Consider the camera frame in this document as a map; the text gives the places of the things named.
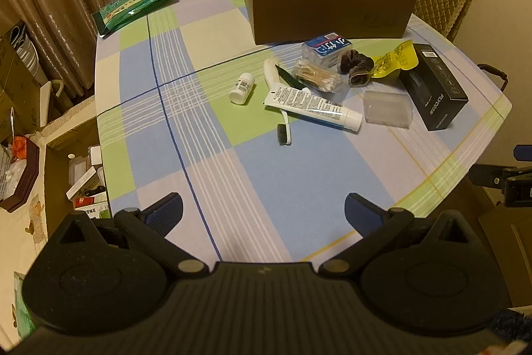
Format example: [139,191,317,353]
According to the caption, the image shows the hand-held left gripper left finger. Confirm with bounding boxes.
[51,192,208,279]

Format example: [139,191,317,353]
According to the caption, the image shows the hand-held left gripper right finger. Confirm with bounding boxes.
[321,192,480,279]

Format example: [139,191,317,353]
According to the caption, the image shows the black product box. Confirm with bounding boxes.
[398,43,470,132]

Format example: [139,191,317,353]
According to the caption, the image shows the translucent plastic case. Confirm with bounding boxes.
[362,89,413,128]

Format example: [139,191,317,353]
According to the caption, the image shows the white tube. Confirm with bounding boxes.
[263,86,363,135]

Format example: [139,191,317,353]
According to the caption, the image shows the bag of cotton swabs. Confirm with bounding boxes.
[290,58,348,95]

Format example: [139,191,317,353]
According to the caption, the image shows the white pill bottle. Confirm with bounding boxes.
[229,73,256,105]

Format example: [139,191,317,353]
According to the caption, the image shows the yellow packet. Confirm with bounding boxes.
[368,40,418,80]

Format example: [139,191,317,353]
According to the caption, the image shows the brown scrunchie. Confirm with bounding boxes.
[335,49,375,88]

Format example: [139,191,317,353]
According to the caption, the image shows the dark green tube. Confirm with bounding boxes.
[274,63,311,92]

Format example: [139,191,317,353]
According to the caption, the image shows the white handled brush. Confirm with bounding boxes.
[263,57,292,147]

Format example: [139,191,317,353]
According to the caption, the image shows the clear box with blue label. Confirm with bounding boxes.
[301,31,354,69]

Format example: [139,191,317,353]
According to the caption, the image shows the pile of small cartons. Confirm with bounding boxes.
[65,144,111,220]

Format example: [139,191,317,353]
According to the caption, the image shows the dark blue fuzzy cloth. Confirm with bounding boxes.
[489,307,532,344]

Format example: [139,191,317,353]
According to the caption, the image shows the dark wooden tray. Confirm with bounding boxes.
[0,136,41,213]

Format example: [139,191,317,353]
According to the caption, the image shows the green printed bag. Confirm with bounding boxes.
[12,270,38,339]

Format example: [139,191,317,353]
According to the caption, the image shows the green wet wipes packet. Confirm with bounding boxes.
[91,0,176,38]

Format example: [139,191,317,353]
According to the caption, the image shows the stack of bowls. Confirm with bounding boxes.
[10,24,39,74]

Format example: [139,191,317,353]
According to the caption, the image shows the brown curved handle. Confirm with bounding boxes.
[476,63,509,92]

